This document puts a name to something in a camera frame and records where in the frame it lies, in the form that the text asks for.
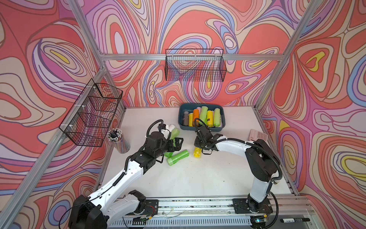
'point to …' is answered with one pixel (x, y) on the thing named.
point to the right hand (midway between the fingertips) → (197, 146)
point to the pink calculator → (254, 135)
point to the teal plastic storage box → (190, 107)
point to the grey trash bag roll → (186, 118)
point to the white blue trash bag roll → (171, 127)
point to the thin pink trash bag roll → (199, 109)
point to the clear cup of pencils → (115, 135)
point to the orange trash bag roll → (196, 114)
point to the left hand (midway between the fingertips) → (178, 140)
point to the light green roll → (217, 117)
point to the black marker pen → (290, 220)
